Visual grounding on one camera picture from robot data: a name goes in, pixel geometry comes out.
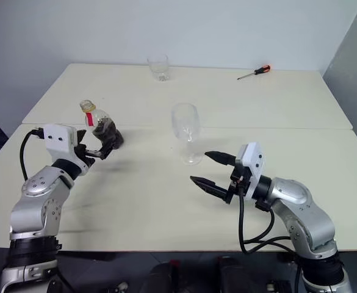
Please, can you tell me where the clear wine glass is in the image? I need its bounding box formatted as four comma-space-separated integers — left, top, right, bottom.
170, 103, 203, 167

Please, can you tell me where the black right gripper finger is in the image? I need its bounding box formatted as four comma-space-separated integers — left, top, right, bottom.
204, 150, 238, 167
189, 175, 230, 203

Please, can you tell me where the orange black handled screwdriver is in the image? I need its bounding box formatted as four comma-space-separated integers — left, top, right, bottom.
236, 64, 272, 81

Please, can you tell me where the dark sauce bottle yellow cap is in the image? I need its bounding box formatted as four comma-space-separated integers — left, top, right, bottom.
79, 99, 125, 151

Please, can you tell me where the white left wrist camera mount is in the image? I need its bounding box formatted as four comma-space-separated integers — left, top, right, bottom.
42, 123, 96, 176

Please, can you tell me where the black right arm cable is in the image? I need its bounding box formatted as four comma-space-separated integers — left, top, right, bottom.
238, 182, 295, 255

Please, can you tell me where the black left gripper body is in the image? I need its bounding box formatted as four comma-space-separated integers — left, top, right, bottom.
73, 143, 104, 162

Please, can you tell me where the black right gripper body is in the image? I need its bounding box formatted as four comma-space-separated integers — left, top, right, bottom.
223, 161, 252, 205

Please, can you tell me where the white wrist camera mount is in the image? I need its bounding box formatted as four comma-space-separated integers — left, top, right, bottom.
235, 142, 267, 200
42, 123, 96, 176

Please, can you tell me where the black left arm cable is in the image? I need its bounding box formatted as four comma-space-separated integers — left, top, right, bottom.
20, 127, 46, 181

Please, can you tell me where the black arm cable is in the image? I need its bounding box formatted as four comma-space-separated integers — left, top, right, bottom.
20, 127, 46, 181
238, 182, 295, 255

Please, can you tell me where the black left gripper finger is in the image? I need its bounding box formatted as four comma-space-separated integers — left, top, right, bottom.
98, 137, 116, 162
76, 129, 88, 147

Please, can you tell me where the clear glass tumbler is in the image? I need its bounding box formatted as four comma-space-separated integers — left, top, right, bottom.
146, 54, 171, 82

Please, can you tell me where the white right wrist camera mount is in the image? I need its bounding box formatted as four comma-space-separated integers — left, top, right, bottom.
235, 142, 267, 200

